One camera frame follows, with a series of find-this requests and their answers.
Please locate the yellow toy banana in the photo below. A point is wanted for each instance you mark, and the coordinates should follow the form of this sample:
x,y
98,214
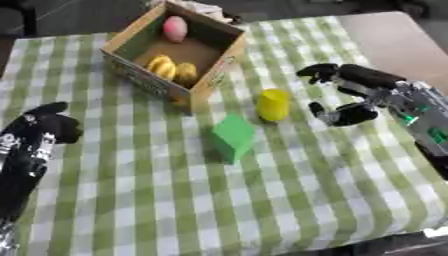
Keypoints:
x,y
162,66

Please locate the yellow-brown toy fruit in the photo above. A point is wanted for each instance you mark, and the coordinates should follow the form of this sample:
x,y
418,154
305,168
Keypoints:
x,y
186,74

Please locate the pink toy peach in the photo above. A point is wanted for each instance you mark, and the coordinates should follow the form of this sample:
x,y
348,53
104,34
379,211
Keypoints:
x,y
175,29

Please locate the white crumpled cloth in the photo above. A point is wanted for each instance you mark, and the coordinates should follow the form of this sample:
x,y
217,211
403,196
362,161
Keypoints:
x,y
201,8

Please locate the yellow cylinder block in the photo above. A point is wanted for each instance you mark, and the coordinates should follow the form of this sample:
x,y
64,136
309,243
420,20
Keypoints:
x,y
273,105

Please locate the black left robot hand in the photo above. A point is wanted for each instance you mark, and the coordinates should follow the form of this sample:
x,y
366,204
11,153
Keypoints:
x,y
44,125

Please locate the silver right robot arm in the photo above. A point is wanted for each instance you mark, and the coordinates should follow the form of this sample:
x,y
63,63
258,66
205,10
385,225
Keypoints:
x,y
423,116

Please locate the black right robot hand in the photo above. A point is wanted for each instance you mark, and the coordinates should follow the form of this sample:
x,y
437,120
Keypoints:
x,y
364,78

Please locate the tan cardboard box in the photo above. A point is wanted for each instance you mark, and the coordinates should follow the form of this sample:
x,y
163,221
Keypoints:
x,y
175,56

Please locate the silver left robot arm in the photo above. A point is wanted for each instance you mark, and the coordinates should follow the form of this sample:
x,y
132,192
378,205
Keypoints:
x,y
14,186

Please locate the green cube block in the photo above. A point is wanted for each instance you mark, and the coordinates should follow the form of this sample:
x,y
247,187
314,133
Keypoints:
x,y
233,137

